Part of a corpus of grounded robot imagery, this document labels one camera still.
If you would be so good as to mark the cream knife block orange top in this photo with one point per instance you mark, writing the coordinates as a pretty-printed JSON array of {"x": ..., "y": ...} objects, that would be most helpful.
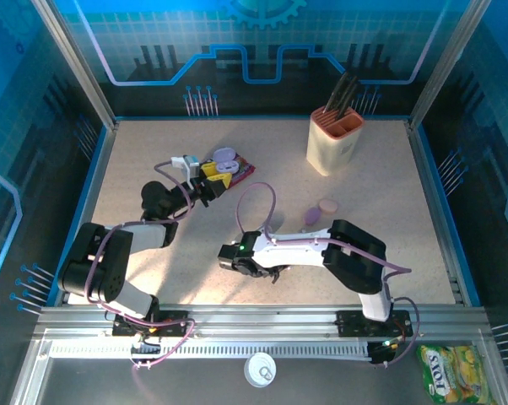
[{"x": 330, "y": 152}]

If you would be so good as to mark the green yellow candy bag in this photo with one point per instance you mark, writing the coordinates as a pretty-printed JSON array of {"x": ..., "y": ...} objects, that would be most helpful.
[{"x": 452, "y": 375}]

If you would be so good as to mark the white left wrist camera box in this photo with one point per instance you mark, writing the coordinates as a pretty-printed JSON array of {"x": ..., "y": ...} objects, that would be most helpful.
[{"x": 188, "y": 164}]

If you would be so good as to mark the purple earbud charging case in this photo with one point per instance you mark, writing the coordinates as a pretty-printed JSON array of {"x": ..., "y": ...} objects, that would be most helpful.
[{"x": 311, "y": 216}]

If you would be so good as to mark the purple candy bag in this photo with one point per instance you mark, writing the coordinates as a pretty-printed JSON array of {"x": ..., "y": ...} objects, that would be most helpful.
[{"x": 243, "y": 171}]

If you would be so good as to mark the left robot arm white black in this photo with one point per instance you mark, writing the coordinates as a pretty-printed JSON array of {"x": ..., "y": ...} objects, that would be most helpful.
[{"x": 102, "y": 266}]

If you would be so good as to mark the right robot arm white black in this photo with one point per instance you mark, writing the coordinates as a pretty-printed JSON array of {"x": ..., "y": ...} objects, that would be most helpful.
[{"x": 355, "y": 257}]

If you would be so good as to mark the aluminium side rail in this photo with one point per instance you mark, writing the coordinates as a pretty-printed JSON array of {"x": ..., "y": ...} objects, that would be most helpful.
[
  {"x": 439, "y": 219},
  {"x": 94, "y": 190}
]

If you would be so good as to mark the aluminium frame post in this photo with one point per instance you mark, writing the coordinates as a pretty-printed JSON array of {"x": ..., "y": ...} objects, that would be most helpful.
[
  {"x": 77, "y": 67},
  {"x": 448, "y": 63}
]

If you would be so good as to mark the pink earbud charging case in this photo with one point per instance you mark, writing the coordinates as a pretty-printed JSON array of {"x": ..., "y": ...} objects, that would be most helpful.
[{"x": 328, "y": 206}]

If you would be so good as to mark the aluminium front rail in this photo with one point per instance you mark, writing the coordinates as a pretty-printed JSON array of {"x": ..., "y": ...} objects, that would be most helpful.
[{"x": 258, "y": 320}]

